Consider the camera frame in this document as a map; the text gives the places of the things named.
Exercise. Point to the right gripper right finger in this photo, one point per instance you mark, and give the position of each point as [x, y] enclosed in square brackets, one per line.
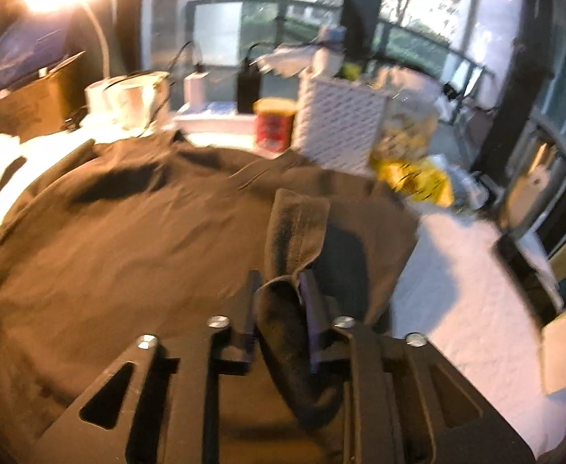
[403, 401]

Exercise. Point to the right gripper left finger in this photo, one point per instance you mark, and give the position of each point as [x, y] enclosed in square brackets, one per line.
[158, 402]

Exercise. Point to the dark brown t-shirt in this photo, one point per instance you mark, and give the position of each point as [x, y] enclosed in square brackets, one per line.
[153, 235]

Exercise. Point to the yellow snack packet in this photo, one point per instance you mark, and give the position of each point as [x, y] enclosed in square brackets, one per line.
[419, 180]

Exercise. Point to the clear glass jar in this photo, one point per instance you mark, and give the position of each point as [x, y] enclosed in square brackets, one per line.
[407, 126]

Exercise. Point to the white perforated basket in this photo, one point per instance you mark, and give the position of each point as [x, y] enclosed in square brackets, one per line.
[337, 122]

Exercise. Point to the white power strip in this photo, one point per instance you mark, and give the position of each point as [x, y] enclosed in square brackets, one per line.
[216, 117]

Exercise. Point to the white koala mug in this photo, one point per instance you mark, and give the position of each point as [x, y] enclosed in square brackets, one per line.
[136, 102]

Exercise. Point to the red tin can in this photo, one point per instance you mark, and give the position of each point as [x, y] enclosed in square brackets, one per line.
[274, 123]

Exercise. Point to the white charger adapter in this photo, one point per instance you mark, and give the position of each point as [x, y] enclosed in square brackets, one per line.
[195, 91]

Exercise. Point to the brown cardboard box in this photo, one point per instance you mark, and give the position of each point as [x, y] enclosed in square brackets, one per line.
[43, 106]

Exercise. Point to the black charger adapter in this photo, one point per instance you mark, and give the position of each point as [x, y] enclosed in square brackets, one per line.
[248, 86]

